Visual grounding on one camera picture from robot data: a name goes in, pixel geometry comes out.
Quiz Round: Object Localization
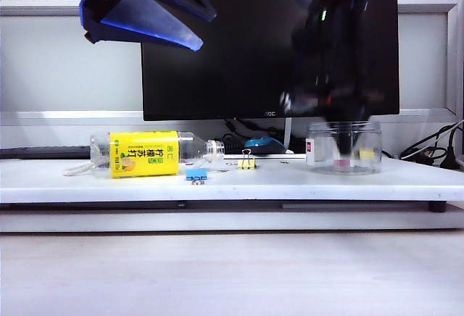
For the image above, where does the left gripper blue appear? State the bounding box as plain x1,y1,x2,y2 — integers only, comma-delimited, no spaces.
78,0,218,52

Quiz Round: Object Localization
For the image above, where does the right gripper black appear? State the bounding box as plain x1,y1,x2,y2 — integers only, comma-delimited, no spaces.
281,83,387,157

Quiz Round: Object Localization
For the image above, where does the round transparent plastic box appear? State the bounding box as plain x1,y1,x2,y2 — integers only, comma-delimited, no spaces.
305,120,383,176

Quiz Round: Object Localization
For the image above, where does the black AOC monitor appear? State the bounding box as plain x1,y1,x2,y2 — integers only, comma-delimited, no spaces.
140,0,402,122

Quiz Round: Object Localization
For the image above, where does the blue computer mouse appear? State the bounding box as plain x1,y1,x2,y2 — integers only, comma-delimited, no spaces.
244,136,287,156

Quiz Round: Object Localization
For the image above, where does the black power plug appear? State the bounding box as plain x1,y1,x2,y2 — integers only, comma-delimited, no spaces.
440,138,464,170

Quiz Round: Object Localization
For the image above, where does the white raised desk board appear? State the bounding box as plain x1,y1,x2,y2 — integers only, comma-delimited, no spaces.
0,156,464,204

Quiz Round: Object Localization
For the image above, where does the clear bottle yellow label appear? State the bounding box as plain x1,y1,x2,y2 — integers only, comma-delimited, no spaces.
90,130,226,180

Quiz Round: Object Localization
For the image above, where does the blue binder clip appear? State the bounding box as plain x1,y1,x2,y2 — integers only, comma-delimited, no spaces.
185,169,208,186

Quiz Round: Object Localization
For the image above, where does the black keyboard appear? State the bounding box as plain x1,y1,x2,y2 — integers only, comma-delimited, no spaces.
0,138,251,160

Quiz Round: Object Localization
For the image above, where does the black looped cable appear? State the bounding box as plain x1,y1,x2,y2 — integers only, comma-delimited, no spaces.
382,122,464,167

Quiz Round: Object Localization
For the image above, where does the aluminium partition frame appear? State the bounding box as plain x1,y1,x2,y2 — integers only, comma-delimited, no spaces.
0,0,464,128

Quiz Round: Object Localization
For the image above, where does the black cable under monitor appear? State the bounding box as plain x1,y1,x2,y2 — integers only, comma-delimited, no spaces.
213,118,269,154

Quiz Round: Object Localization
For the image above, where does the white braided cord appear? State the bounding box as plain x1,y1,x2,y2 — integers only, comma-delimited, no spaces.
65,162,96,178

